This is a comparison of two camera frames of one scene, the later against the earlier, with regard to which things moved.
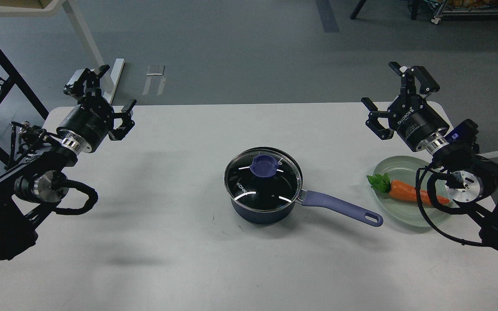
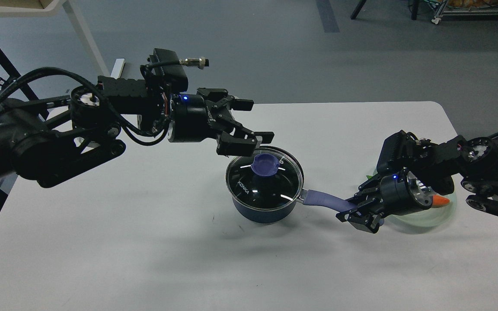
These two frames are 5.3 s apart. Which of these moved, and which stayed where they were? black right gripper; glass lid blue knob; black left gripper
Moved: black right gripper; black left gripper
Stayed: glass lid blue knob
